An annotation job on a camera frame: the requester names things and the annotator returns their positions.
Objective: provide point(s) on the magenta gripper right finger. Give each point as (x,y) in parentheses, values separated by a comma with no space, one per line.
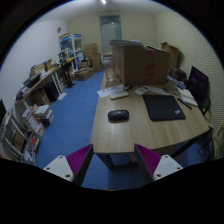
(154,166)

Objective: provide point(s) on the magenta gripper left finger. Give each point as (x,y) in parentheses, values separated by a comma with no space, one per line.
(72,167)

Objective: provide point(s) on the black mouse pad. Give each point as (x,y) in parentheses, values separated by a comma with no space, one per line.
(163,108)

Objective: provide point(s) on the black computer mouse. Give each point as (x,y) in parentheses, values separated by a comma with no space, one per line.
(118,115)

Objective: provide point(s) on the white book shelf rack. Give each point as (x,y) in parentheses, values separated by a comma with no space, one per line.
(20,144)

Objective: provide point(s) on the stack of books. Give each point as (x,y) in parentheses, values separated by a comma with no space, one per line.
(43,114)

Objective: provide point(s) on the black pen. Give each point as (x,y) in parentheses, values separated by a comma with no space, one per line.
(183,102)

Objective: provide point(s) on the white calculator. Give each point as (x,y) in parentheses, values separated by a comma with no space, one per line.
(142,90)

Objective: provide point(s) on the open white notebook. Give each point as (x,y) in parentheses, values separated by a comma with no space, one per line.
(186,96)

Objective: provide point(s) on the white paper sheet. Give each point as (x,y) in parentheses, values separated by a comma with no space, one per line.
(111,90)

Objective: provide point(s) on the white remote control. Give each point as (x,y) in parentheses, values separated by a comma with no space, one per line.
(118,95)

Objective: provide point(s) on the wooden side desk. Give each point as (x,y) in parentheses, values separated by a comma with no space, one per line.
(51,75)

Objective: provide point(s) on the black computer monitor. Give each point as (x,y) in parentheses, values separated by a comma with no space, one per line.
(198,84)

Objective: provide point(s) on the large brown cardboard box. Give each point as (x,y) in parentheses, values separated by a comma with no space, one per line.
(141,66)

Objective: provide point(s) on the stacked cardboard boxes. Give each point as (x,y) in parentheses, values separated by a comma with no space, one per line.
(91,63)

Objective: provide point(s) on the clear plastic container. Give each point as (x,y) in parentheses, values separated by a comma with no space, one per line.
(108,64)

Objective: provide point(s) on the brown box at right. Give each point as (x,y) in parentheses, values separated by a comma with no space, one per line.
(173,51)

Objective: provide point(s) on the white door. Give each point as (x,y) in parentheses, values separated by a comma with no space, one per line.
(110,27)

